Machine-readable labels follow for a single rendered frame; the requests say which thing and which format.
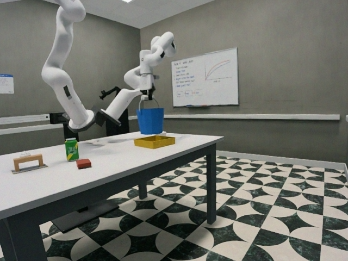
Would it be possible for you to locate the green drink can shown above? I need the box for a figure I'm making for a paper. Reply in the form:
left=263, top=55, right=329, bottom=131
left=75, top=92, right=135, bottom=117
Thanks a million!
left=65, top=138, right=79, bottom=161

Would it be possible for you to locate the reddish-brown rectangular block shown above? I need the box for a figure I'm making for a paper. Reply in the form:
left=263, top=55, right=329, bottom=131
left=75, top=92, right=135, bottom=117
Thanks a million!
left=76, top=159, right=92, bottom=170

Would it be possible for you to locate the yellow shallow tray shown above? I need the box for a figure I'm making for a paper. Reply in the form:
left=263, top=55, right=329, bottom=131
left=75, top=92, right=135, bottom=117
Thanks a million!
left=134, top=135, right=175, bottom=149

